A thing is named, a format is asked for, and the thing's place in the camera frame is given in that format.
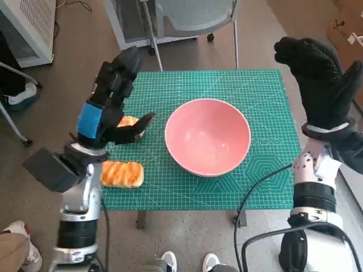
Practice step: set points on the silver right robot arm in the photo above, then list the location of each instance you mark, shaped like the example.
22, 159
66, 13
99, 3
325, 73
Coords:
312, 195

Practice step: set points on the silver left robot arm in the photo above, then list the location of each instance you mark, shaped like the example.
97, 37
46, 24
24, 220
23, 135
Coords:
82, 192

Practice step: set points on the large white perforated cabinet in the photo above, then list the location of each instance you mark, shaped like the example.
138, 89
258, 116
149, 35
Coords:
37, 22

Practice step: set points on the white and black foot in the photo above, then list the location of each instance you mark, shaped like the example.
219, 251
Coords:
211, 261
170, 260

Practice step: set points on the person's dark leg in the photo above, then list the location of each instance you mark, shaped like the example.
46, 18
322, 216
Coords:
7, 71

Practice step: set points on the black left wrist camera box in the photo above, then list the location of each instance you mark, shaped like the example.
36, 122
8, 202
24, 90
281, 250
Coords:
48, 170

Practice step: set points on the plain cardboard box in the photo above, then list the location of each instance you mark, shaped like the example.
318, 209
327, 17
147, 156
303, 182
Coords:
348, 58

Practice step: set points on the grey tube chair frame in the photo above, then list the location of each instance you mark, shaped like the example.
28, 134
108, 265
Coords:
11, 122

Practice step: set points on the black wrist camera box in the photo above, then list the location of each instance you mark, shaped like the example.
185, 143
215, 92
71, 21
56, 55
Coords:
351, 147
48, 170

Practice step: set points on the black left hand, blue tape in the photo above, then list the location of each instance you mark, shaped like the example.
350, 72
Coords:
113, 85

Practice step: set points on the black gloved right hand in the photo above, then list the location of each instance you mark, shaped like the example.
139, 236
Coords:
320, 82

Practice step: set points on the round pale bread bun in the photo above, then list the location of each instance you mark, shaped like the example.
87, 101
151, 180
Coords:
127, 121

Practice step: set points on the pink bowl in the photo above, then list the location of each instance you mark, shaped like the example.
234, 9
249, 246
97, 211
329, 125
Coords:
207, 136

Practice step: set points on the person's red and white shoe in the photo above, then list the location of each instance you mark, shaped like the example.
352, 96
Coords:
34, 252

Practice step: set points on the grey mesh chair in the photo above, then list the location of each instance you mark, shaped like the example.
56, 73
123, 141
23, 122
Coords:
198, 14

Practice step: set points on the cardboard box with black print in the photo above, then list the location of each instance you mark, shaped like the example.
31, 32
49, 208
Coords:
340, 31

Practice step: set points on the grey metal table leg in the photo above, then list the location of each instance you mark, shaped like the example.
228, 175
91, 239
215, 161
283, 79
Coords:
142, 219
241, 218

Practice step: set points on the green cutting mat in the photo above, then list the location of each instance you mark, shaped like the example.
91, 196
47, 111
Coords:
266, 113

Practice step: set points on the black caster wheel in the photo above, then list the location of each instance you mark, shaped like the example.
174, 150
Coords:
210, 37

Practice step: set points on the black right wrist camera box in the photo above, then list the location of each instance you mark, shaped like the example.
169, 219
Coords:
351, 147

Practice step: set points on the person's beige leg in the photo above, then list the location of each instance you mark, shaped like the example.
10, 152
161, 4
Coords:
14, 253

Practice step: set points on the rectangular orange striped bread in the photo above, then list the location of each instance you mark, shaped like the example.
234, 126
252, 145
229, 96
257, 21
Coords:
122, 174

